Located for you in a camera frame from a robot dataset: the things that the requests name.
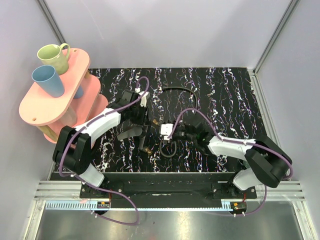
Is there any green ceramic mug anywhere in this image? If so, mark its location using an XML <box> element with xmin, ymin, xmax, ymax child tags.
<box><xmin>37</xmin><ymin>43</ymin><xmax>71</xmax><ymax>75</ymax></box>

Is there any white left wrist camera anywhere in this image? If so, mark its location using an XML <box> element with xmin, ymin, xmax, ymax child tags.
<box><xmin>134</xmin><ymin>87</ymin><xmax>150</xmax><ymax>108</ymax></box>

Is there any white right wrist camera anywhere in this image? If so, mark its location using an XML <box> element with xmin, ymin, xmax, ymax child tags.
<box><xmin>160</xmin><ymin>123</ymin><xmax>174</xmax><ymax>143</ymax></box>

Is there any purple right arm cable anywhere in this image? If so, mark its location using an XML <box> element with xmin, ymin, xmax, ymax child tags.
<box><xmin>167</xmin><ymin>108</ymin><xmax>294</xmax><ymax>218</ymax></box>

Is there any blue plastic cup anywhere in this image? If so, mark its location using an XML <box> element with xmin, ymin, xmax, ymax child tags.
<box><xmin>73</xmin><ymin>85</ymin><xmax>84</xmax><ymax>99</ymax></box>
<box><xmin>31</xmin><ymin>65</ymin><xmax>65</xmax><ymax>98</ymax></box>

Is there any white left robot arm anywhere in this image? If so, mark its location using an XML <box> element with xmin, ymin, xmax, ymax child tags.
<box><xmin>52</xmin><ymin>88</ymin><xmax>150</xmax><ymax>198</ymax></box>

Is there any grey faucet with brass fittings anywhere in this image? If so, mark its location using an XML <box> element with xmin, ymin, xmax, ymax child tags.
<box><xmin>117</xmin><ymin>121</ymin><xmax>156</xmax><ymax>156</ymax></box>

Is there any aluminium frame rail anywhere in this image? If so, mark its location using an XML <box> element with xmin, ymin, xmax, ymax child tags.
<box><xmin>34</xmin><ymin>181</ymin><xmax>305</xmax><ymax>212</ymax></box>

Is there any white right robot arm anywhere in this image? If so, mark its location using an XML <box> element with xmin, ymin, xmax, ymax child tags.
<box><xmin>170</xmin><ymin>124</ymin><xmax>293</xmax><ymax>199</ymax></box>

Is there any pink two-tier wooden shelf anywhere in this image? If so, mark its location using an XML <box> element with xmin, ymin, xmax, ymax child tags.
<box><xmin>19</xmin><ymin>48</ymin><xmax>108</xmax><ymax>143</ymax></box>

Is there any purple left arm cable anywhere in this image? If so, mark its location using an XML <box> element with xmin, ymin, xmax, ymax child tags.
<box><xmin>58</xmin><ymin>76</ymin><xmax>151</xmax><ymax>226</ymax></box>

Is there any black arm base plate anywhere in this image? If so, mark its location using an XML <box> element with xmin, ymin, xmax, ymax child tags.
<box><xmin>79</xmin><ymin>181</ymin><xmax>258</xmax><ymax>201</ymax></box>

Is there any black marble pattern mat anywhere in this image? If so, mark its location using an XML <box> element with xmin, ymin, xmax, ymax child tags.
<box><xmin>89</xmin><ymin>67</ymin><xmax>266</xmax><ymax>173</ymax></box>

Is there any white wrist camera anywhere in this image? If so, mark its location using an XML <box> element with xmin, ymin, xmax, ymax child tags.
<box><xmin>134</xmin><ymin>87</ymin><xmax>150</xmax><ymax>108</ymax></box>
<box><xmin>160</xmin><ymin>123</ymin><xmax>174</xmax><ymax>143</ymax></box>

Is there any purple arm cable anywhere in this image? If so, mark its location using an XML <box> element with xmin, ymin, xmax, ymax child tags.
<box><xmin>58</xmin><ymin>76</ymin><xmax>151</xmax><ymax>226</ymax></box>
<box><xmin>167</xmin><ymin>108</ymin><xmax>294</xmax><ymax>218</ymax></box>

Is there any black corrugated metal hose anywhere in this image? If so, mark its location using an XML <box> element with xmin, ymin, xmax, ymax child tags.
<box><xmin>159</xmin><ymin>86</ymin><xmax>216</xmax><ymax>158</ymax></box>

